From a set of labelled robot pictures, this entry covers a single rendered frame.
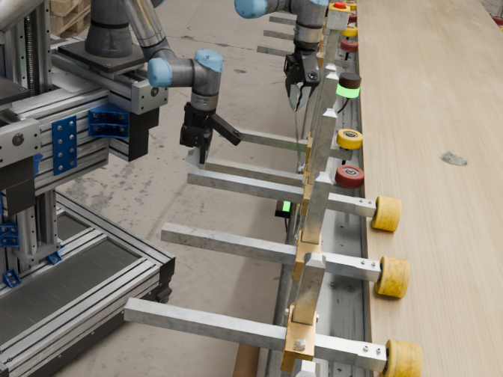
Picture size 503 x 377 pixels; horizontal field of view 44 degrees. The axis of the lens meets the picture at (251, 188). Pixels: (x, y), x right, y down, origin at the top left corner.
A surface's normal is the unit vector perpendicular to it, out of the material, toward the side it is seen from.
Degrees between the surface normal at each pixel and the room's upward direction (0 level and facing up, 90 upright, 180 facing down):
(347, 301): 0
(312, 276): 90
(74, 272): 0
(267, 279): 0
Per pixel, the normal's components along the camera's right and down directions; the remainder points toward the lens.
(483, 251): 0.13, -0.85
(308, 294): -0.14, 0.50
